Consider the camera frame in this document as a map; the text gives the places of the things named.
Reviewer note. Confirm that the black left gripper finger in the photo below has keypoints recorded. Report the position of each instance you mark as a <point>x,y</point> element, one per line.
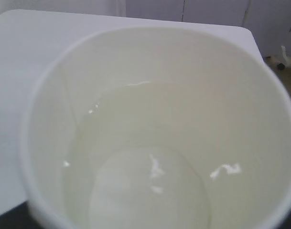
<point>18,218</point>

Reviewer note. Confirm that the white paper cup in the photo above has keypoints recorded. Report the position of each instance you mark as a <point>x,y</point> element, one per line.
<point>157,128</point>

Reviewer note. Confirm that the white caster leg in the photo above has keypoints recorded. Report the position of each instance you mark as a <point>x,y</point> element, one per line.
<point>280,59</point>

